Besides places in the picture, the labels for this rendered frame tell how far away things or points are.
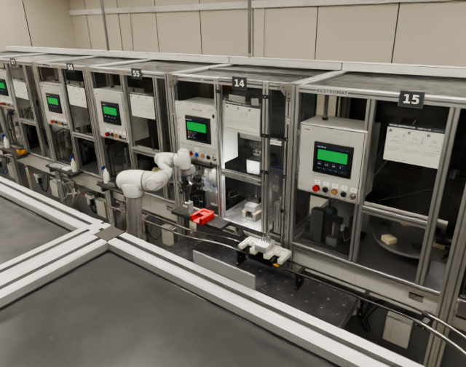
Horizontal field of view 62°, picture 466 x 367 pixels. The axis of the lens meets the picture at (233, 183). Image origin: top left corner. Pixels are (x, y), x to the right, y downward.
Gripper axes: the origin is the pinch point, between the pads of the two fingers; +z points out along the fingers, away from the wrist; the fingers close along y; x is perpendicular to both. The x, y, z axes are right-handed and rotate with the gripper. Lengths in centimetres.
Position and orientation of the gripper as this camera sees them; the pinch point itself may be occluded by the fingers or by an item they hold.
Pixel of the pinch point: (186, 196)
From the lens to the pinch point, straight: 320.9
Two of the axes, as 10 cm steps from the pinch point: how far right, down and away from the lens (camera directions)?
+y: -8.0, -2.2, 5.6
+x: -6.0, 3.2, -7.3
